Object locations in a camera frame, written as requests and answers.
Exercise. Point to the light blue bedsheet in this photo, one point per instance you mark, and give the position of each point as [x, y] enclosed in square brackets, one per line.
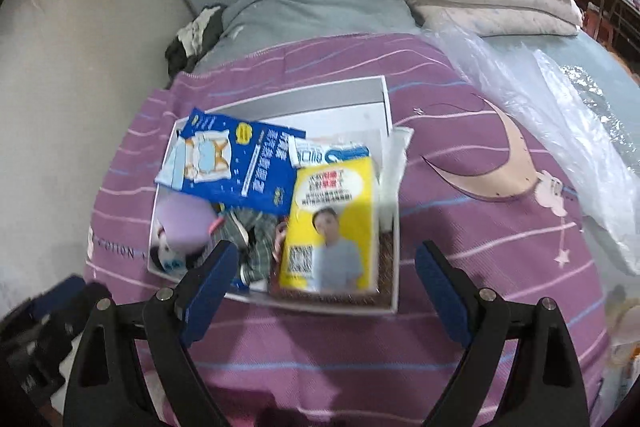
[610, 72]

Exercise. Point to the pink hair clip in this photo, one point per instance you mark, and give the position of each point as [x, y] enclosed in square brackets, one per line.
[216, 225]

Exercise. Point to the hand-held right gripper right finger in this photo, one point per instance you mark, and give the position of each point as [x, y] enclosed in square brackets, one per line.
[440, 292]

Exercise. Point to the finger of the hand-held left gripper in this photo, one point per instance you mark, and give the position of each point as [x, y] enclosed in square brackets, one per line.
[55, 307]

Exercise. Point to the white blue mask packet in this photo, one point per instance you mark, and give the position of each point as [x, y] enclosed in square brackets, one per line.
[345, 152]

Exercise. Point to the yellow tissue pack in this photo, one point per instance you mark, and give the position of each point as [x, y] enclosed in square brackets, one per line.
[330, 227]

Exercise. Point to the white cardboard box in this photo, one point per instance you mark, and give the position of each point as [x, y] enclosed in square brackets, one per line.
[360, 117]

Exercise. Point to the clear plastic bag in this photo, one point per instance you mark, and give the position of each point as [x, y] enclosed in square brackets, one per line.
[575, 157]

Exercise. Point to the blue dog-print eye mask packet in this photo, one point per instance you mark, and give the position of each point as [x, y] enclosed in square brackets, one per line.
[260, 172]

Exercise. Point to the lavender soft pad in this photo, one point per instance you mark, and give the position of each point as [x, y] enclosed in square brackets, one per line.
[182, 222]

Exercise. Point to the white plush dog toy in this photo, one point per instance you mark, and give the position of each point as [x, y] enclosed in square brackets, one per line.
[167, 262]

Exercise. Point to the grey plaid cloth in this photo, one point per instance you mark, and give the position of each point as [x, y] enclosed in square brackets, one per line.
[255, 247]

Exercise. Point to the dark crumpled cloth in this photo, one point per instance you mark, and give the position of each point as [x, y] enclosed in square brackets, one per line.
[187, 52]

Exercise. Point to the purple striped bedsheet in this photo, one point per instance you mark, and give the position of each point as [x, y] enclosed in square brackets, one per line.
[475, 257]

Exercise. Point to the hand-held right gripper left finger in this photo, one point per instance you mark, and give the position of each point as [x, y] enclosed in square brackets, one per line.
[210, 292]

